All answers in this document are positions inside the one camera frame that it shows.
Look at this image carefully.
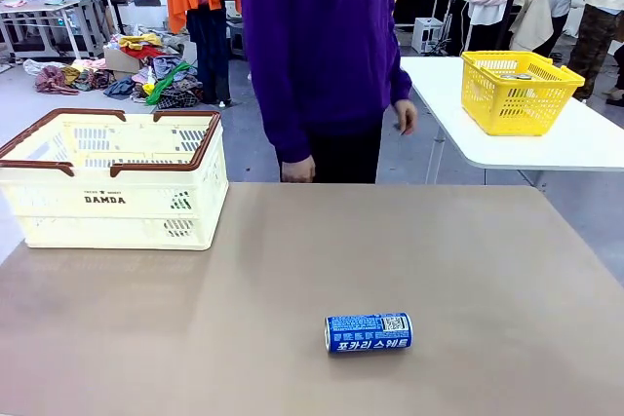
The blue Pocari Sweat can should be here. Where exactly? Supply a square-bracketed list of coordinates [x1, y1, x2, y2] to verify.
[324, 311, 414, 356]

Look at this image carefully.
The yellow plastic basket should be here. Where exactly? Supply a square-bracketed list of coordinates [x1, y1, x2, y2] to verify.
[460, 50, 586, 137]

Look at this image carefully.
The person's right forearm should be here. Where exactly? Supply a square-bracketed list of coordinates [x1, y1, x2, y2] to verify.
[262, 89, 316, 165]

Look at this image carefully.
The beige coat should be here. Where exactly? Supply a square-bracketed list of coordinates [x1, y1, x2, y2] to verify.
[510, 0, 555, 53]

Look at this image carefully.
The person's left forearm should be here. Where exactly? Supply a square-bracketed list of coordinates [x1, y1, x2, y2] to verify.
[383, 50, 413, 106]

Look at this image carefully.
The person in cream sweater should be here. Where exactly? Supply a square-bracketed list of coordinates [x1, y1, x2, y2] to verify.
[566, 0, 624, 101]

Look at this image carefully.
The cardboard box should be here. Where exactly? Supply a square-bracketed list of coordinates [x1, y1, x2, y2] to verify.
[102, 44, 143, 75]

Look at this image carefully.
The person's left hand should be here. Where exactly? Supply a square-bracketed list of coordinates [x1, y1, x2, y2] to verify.
[392, 98, 420, 137]

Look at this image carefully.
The grey background workbench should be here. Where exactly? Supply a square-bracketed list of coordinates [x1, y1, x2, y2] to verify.
[0, 0, 121, 62]

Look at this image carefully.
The pile of colourful clothes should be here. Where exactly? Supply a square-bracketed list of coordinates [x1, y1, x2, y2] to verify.
[22, 32, 206, 111]

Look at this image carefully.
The person's right hand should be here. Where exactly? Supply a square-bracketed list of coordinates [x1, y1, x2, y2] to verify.
[281, 154, 318, 185]

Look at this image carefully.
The person in purple sweater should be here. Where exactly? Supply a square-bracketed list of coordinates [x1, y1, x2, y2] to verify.
[235, 0, 413, 185]

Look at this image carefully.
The white computer case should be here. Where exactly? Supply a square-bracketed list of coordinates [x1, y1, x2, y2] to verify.
[410, 17, 446, 55]

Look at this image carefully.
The white side table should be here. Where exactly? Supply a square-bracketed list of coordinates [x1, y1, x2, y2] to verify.
[399, 56, 624, 187]

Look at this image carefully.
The cream basket with brown rim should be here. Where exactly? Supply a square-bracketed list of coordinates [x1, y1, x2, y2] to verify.
[0, 107, 230, 252]

